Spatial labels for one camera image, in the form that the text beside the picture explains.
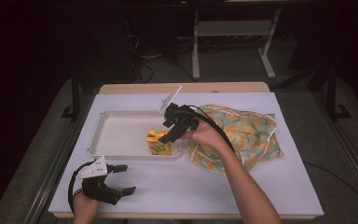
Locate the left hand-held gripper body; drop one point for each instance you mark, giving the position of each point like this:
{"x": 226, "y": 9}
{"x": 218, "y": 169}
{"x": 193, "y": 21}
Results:
{"x": 98, "y": 188}

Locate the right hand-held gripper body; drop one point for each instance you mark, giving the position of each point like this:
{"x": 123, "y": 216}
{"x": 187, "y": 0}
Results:
{"x": 181, "y": 116}

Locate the orange yellow snack packet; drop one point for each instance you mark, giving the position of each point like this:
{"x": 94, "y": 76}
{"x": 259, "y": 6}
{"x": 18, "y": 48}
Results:
{"x": 157, "y": 146}

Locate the white plastic tray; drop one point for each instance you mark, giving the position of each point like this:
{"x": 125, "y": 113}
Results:
{"x": 124, "y": 137}

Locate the person's left hand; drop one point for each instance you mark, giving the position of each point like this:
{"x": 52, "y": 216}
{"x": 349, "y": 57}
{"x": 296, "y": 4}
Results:
{"x": 84, "y": 210}

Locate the person's right hand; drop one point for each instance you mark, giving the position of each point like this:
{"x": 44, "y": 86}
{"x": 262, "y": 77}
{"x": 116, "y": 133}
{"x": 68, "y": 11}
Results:
{"x": 206, "y": 137}

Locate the wooden table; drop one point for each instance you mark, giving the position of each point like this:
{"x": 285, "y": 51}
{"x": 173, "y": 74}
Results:
{"x": 199, "y": 87}

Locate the white table mat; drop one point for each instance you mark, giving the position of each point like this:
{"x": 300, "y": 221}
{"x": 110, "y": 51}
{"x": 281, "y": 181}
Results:
{"x": 174, "y": 186}

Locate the orange and green patterned cloth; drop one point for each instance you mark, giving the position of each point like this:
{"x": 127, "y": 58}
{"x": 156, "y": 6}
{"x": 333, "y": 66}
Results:
{"x": 251, "y": 133}

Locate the black metal stand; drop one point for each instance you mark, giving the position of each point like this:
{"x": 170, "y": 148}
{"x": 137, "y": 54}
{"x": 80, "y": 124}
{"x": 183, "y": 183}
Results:
{"x": 332, "y": 93}

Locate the aluminium rail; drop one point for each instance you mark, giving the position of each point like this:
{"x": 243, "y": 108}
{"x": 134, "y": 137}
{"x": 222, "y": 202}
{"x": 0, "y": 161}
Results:
{"x": 52, "y": 174}
{"x": 348, "y": 146}

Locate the white metal desk frame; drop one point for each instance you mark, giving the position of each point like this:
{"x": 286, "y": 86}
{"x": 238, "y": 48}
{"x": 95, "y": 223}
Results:
{"x": 233, "y": 28}

